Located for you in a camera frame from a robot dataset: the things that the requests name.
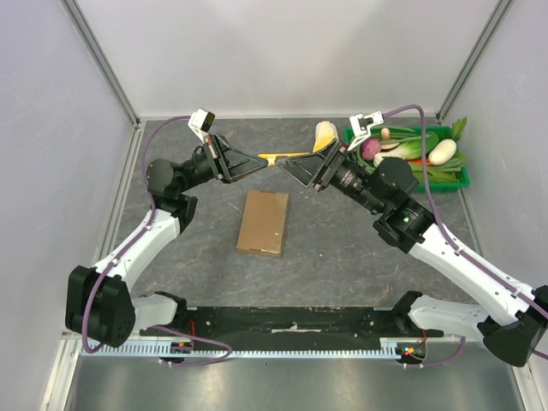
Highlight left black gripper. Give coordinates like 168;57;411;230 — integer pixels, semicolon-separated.
178;133;269;194

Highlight white radish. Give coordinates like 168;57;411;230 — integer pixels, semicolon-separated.
428;139;457;166

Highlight purple onion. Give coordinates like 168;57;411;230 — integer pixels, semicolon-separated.
360;138;382;161

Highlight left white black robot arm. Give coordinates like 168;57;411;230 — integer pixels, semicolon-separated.
65;134;268;354

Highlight left aluminium frame post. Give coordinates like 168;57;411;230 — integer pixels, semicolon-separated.
60;0;140;128

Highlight yellow napa cabbage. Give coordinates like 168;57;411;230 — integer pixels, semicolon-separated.
312;121;340;153

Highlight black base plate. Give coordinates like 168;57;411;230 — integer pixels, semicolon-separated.
166;307;444;339

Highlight orange carrot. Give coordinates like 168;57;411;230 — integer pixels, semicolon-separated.
408;158;432;166

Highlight grey slotted cable duct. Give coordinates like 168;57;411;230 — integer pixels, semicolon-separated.
95;340;427;360

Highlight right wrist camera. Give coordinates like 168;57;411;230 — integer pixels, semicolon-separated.
349;111;384;138

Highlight aluminium frame post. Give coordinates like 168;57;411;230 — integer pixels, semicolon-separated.
60;0;140;128
436;0;515;124

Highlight right aluminium frame post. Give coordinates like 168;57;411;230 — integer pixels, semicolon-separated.
436;0;515;124

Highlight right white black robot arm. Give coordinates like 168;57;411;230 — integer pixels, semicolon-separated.
275;141;547;367

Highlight front aluminium rail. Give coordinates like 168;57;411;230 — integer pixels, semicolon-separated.
62;304;526;342

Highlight bok choy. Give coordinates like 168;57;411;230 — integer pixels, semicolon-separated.
372;133;440;166

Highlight green plastic tray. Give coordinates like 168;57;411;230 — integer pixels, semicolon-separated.
343;125;472;194

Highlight yellow utility knife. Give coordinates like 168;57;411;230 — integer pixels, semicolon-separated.
258;152;308;167

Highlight celery leaf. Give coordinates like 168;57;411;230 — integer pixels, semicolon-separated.
451;116;468;141

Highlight brown mushroom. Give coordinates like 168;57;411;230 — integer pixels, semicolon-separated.
380;128;390;141

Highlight brown cardboard express box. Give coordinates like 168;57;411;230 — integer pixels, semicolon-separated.
236;190;289;258

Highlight green long beans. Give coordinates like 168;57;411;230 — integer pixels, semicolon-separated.
351;126;467;184

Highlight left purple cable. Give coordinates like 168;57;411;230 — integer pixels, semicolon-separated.
80;115;233;368

